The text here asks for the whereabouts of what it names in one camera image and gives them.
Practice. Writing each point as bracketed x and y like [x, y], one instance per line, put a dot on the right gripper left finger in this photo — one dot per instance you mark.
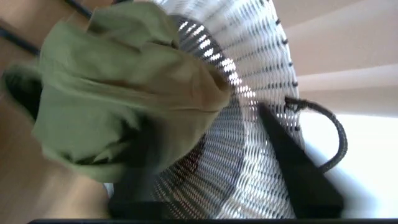
[133, 199]

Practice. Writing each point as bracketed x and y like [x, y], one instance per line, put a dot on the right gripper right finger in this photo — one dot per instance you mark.
[311, 193]

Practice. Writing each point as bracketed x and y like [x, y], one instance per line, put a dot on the green printed shirt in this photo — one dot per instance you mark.
[109, 87]

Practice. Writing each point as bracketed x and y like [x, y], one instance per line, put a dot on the white laundry basket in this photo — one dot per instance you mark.
[242, 174]

